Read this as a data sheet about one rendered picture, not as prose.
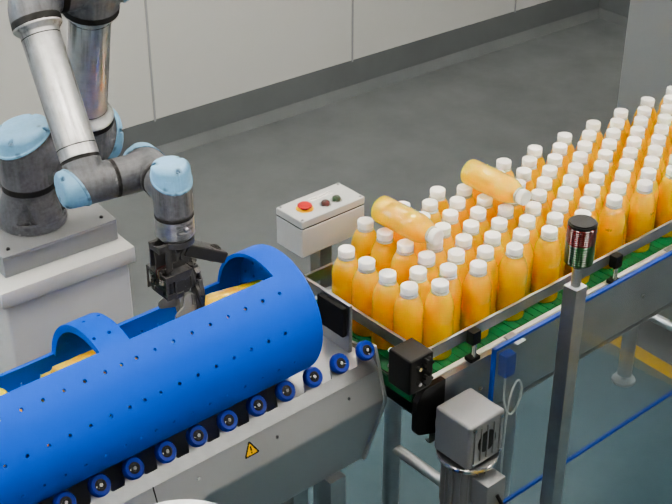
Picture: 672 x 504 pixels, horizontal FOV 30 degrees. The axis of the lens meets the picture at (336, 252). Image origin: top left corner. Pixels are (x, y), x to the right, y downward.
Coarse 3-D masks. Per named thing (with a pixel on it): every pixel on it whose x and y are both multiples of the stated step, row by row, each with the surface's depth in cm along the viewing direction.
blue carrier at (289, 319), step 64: (256, 256) 257; (128, 320) 258; (192, 320) 240; (256, 320) 247; (320, 320) 256; (0, 384) 243; (64, 384) 224; (128, 384) 230; (192, 384) 238; (256, 384) 251; (0, 448) 215; (64, 448) 223; (128, 448) 234
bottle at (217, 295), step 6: (252, 282) 259; (258, 282) 260; (228, 288) 256; (234, 288) 256; (240, 288) 256; (210, 294) 253; (216, 294) 253; (222, 294) 253; (228, 294) 254; (210, 300) 251; (216, 300) 252
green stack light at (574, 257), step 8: (568, 248) 266; (576, 248) 265; (584, 248) 264; (592, 248) 265; (568, 256) 267; (576, 256) 265; (584, 256) 265; (592, 256) 267; (568, 264) 268; (576, 264) 266; (584, 264) 266; (592, 264) 268
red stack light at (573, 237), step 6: (570, 228) 264; (570, 234) 264; (576, 234) 263; (582, 234) 262; (588, 234) 262; (594, 234) 264; (570, 240) 265; (576, 240) 264; (582, 240) 263; (588, 240) 263; (594, 240) 264; (576, 246) 264; (582, 246) 264; (588, 246) 264
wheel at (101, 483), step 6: (96, 474) 237; (102, 474) 237; (90, 480) 236; (96, 480) 237; (102, 480) 237; (108, 480) 238; (90, 486) 236; (96, 486) 236; (102, 486) 237; (108, 486) 237; (90, 492) 236; (96, 492) 236; (102, 492) 237; (108, 492) 237
